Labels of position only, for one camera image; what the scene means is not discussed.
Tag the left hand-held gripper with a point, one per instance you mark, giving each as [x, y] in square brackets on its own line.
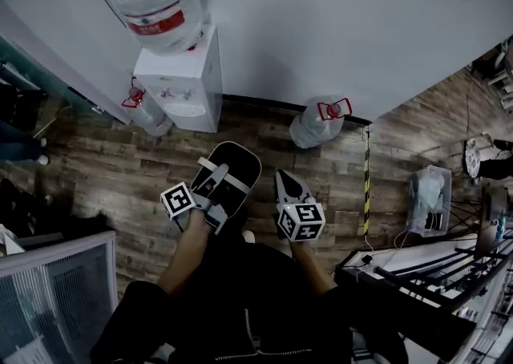
[178, 200]

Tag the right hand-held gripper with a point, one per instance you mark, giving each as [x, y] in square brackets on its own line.
[302, 220]

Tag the black bin with white rim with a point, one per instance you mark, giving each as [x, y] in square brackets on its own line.
[236, 170]

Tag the person's right forearm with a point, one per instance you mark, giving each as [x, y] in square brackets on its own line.
[312, 270]

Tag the person's left forearm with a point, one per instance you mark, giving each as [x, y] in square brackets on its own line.
[186, 254]

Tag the person's white shoe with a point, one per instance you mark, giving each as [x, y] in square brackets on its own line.
[249, 236]

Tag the white water dispenser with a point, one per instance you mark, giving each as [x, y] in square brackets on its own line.
[192, 90]

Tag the person's black clothing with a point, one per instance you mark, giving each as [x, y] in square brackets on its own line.
[240, 306]

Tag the clear bag trash bin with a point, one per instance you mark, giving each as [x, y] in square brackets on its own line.
[426, 202]

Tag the black desk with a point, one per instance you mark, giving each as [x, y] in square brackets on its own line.
[401, 306]

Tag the round patterned stool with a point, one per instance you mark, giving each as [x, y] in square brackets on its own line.
[472, 158]

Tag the white framed ribbed glass partition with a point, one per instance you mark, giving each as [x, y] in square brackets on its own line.
[60, 298]

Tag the white workbench with black rails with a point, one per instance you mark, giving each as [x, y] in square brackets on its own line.
[481, 274]

